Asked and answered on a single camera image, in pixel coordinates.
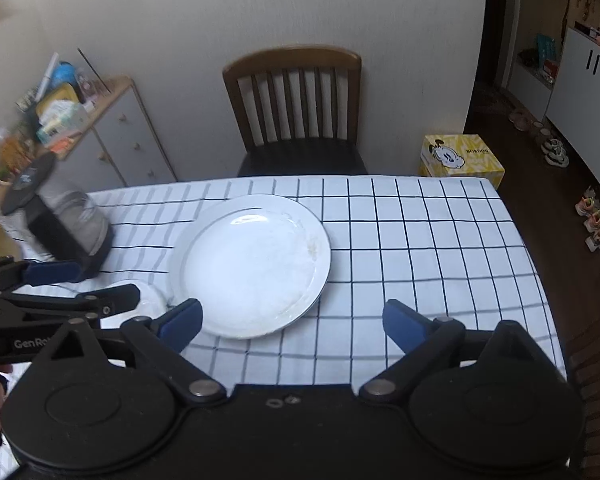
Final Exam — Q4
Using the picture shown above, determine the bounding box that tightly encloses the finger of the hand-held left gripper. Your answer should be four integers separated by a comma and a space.
0, 256, 81, 294
0, 283, 142, 330

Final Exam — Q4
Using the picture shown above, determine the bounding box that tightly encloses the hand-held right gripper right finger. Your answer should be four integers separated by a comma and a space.
360, 300, 569, 404

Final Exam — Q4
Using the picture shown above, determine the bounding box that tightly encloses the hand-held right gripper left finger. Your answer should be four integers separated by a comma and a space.
26, 299, 228, 406

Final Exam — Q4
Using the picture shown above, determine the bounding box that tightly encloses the small white plate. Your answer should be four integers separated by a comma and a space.
96, 280, 169, 331

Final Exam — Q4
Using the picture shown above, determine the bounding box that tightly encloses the large white plate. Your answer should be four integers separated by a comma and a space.
167, 193, 332, 339

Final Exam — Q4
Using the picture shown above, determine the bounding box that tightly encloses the glass electric kettle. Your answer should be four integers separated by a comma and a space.
0, 152, 114, 283

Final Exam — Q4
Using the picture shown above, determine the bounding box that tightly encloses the black white checkered tablecloth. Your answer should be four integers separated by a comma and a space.
0, 175, 568, 480

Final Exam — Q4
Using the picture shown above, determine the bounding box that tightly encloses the amber bottle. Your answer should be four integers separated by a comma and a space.
0, 130, 39, 181

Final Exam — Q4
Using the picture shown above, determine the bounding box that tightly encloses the green tissue box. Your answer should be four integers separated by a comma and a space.
36, 100, 89, 144

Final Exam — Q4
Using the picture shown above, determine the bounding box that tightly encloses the wooden-top side cabinet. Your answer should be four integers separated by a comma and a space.
55, 76, 178, 188

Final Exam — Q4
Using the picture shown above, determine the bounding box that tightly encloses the yellow storage tin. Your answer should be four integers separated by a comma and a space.
34, 84, 79, 117

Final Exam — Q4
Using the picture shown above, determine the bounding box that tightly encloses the yellow cardboard box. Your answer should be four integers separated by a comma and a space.
419, 133, 506, 188

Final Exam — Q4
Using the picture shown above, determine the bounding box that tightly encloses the white stick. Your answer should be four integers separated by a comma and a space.
34, 52, 61, 104

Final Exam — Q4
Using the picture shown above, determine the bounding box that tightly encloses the blue round container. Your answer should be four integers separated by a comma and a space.
50, 62, 77, 92

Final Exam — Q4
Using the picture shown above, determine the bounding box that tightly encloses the thin dark stick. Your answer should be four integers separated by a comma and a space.
77, 48, 112, 94

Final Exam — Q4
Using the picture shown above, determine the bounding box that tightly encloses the pair of grey sneakers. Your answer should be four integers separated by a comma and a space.
540, 135, 571, 169

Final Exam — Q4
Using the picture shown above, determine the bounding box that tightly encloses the pair of pink slippers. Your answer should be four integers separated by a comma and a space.
510, 107, 544, 134

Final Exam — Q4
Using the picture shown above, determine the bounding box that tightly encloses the lower white cabinet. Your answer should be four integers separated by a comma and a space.
545, 27, 600, 133

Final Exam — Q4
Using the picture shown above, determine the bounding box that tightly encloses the dark door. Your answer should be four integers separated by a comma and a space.
484, 0, 512, 86

